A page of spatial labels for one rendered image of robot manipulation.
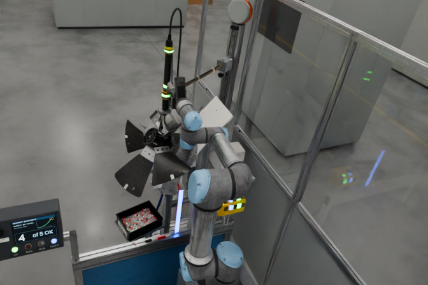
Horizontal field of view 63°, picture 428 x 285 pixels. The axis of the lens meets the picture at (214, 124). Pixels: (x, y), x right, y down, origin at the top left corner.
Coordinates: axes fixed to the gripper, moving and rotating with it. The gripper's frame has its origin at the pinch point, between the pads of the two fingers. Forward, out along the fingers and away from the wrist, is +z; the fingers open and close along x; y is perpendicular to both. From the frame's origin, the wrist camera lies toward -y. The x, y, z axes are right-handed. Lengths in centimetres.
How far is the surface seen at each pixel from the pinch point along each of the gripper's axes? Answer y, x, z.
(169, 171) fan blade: 47.3, -1.7, -13.3
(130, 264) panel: 97, -26, -30
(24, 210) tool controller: 42, -71, -28
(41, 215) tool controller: 42, -64, -33
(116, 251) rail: 80, -34, -31
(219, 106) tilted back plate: 32, 42, 23
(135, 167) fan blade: 62, -14, 11
